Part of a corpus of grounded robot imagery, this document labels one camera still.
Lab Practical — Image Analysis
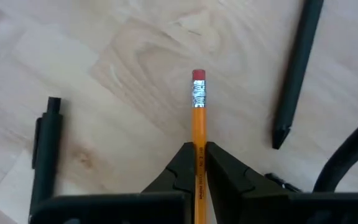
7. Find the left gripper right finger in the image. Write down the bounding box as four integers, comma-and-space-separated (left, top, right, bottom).
206, 141, 292, 224

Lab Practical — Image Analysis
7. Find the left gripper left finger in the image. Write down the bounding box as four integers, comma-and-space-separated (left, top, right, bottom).
140, 141, 196, 224

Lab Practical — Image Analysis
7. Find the yellow pencil pink eraser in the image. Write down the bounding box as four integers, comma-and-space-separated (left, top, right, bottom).
191, 68, 208, 224

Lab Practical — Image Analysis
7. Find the black ballpoint pen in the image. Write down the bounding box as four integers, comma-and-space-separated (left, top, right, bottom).
29, 96, 65, 217
271, 0, 326, 151

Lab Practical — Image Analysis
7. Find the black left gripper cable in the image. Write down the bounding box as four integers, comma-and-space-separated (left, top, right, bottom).
311, 105, 358, 194

